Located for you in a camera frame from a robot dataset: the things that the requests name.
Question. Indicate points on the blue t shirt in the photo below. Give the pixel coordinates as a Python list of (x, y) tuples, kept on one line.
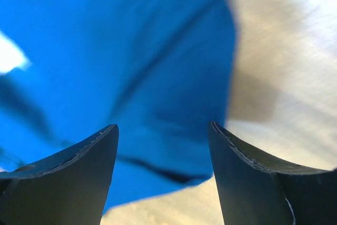
[(158, 69)]

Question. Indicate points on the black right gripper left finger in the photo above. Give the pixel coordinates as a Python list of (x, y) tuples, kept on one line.
[(68, 187)]

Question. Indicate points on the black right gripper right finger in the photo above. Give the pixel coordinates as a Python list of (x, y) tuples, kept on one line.
[(256, 187)]

